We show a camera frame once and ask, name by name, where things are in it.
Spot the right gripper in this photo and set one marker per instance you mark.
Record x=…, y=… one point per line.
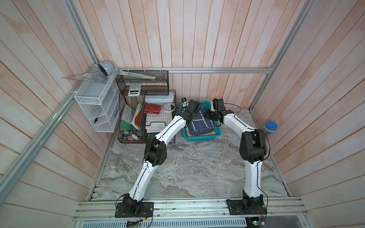
x=206, y=114

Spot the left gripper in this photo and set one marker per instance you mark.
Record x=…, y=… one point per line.
x=195, y=112

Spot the navy striped pillowcase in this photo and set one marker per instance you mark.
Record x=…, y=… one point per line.
x=199, y=124

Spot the beige grey pillowcase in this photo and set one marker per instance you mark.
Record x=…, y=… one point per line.
x=203, y=134

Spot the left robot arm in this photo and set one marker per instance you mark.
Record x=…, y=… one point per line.
x=155, y=154

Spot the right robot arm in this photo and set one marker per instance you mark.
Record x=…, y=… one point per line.
x=253, y=150

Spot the teal plastic basket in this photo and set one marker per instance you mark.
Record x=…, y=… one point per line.
x=217, y=129

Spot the white pencil case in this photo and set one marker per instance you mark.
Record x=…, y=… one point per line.
x=153, y=98

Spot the red wallet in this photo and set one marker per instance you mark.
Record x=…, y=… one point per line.
x=154, y=109

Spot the checkered notebook stack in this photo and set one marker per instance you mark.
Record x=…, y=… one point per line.
x=157, y=123

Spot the blue lid pencil tube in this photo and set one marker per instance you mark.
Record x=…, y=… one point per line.
x=269, y=127

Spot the white calculator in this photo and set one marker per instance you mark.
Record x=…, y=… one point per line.
x=134, y=90

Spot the green book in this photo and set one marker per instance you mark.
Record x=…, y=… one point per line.
x=127, y=118

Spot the white round alarm clock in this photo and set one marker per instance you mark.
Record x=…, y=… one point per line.
x=106, y=67

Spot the clear triangle ruler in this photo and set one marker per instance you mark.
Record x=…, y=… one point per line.
x=89, y=77

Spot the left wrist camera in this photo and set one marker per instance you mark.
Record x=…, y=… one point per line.
x=184, y=102

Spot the black wire organizer rack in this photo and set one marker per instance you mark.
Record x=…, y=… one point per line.
x=138, y=133

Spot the white wire shelf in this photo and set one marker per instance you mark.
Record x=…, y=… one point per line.
x=99, y=101

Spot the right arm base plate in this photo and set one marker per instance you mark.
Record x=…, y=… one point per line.
x=254, y=206

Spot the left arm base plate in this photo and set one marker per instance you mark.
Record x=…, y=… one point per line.
x=142, y=209

